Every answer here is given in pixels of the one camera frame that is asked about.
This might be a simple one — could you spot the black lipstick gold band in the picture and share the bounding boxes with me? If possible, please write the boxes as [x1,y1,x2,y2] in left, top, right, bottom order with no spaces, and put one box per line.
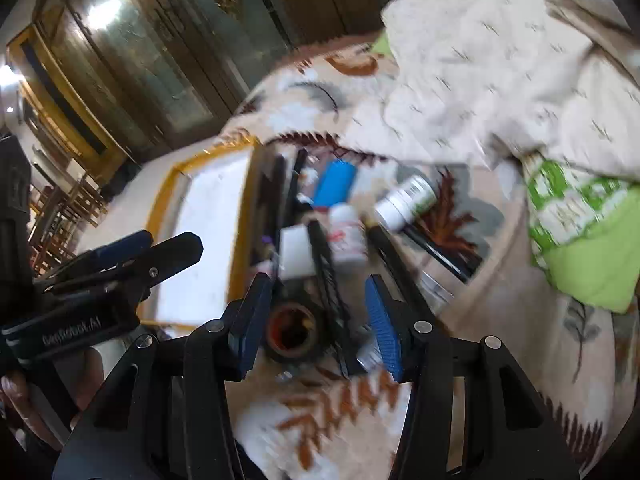
[250,152,286,266]

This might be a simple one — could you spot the yellow-edged white tray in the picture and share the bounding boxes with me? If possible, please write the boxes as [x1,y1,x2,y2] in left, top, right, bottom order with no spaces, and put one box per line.
[137,137,266,333]

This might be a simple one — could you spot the leaf print blanket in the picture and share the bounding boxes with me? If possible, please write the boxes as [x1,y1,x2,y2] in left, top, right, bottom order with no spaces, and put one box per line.
[220,35,640,480]

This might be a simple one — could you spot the wooden glass cabinet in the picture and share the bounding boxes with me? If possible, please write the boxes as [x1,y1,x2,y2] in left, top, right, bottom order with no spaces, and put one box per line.
[7,0,401,171]

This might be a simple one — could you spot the white quilt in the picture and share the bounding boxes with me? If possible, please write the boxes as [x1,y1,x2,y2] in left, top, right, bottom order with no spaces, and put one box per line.
[345,0,640,181]

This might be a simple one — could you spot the white charger block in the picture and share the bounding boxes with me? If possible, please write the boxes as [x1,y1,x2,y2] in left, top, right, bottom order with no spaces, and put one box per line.
[277,225,321,281]

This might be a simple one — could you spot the person's left hand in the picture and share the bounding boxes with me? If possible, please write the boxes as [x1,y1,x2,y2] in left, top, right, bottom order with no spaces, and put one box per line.
[0,346,114,449]

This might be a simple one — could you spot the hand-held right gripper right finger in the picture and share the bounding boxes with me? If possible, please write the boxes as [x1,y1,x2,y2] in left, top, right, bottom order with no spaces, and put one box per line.
[364,275,581,480]

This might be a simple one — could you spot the blue lighter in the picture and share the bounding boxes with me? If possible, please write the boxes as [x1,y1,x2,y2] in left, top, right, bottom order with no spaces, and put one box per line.
[312,159,358,208]

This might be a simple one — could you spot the green pillow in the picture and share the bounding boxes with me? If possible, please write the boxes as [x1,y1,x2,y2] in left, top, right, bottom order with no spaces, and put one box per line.
[370,30,640,313]

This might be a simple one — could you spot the long black pen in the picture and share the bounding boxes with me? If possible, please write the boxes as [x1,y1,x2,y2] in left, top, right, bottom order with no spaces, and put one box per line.
[362,215,441,321]

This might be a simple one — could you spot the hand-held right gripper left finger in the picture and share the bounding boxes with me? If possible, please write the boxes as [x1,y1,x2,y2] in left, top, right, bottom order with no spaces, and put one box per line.
[52,272,273,480]

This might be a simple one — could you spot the silver tube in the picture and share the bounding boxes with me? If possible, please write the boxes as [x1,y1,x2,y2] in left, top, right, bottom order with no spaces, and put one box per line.
[421,271,454,312]

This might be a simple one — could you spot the black tape roll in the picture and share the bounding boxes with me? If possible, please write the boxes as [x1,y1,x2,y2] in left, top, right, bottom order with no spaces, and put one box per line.
[264,302,326,363]

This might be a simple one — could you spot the white bottle red label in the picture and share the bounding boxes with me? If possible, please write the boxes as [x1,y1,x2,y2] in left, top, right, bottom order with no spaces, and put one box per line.
[327,202,368,268]

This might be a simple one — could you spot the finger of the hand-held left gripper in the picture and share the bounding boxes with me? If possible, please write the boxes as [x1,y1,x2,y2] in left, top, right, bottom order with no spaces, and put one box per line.
[32,230,153,287]
[50,232,203,307]

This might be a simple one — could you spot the wooden chairs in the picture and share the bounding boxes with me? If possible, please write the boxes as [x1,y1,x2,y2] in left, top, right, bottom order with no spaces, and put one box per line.
[27,170,108,276]

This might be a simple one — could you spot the white bottle green label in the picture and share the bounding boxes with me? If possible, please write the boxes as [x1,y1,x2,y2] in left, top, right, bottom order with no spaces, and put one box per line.
[374,175,438,233]

